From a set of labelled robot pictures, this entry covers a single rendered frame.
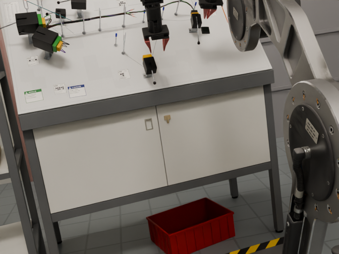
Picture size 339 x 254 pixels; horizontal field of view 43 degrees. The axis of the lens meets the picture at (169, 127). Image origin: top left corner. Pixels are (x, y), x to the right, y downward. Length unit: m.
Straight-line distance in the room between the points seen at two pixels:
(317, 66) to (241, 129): 1.38
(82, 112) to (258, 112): 0.86
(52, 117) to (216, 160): 0.80
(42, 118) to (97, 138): 0.26
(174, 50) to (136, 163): 0.56
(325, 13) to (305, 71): 3.45
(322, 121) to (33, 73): 1.49
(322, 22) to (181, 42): 2.32
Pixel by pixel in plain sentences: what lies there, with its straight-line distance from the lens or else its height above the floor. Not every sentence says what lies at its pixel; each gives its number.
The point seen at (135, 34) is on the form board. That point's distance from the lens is 2.11.
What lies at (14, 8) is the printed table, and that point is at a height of 1.32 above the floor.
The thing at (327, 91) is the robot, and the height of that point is 0.99.
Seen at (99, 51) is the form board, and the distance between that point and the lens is 2.04.
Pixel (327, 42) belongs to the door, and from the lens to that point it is 4.27.
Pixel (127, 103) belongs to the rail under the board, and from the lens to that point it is 1.91.
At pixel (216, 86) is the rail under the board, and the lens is 2.02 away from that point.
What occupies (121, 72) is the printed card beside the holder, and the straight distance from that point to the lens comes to 1.97.
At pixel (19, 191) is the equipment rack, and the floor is 0.55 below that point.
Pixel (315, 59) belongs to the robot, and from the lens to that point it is 0.80.
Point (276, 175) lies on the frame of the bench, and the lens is 2.30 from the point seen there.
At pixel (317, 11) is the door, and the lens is 4.22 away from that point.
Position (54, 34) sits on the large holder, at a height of 1.17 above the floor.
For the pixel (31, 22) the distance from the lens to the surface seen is 1.97.
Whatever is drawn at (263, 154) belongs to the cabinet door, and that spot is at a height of 0.44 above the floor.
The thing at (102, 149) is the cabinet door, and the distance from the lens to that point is 1.97.
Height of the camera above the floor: 1.11
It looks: 12 degrees down
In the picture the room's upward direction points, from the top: 8 degrees counter-clockwise
